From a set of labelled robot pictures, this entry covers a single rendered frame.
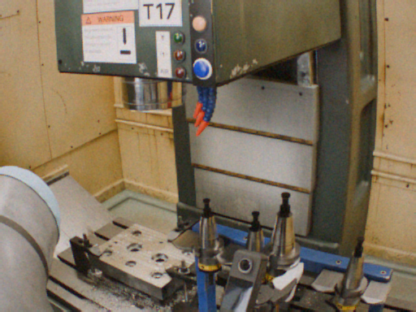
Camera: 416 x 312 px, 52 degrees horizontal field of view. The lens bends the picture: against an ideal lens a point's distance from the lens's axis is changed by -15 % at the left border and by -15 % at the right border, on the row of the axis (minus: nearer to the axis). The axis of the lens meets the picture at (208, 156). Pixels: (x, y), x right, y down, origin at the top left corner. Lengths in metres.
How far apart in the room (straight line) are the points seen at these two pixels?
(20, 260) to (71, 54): 0.71
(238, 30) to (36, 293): 0.60
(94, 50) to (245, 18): 0.32
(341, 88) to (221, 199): 0.62
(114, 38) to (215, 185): 0.93
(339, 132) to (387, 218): 0.60
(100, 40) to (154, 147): 1.51
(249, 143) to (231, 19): 0.83
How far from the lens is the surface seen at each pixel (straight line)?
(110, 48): 0.96
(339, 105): 1.46
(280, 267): 0.79
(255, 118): 1.55
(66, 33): 1.06
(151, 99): 1.10
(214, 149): 1.68
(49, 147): 2.26
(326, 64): 1.45
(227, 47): 0.82
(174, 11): 0.83
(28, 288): 0.41
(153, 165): 2.48
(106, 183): 2.58
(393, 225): 1.97
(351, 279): 0.88
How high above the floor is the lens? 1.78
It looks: 23 degrees down
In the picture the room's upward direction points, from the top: 3 degrees counter-clockwise
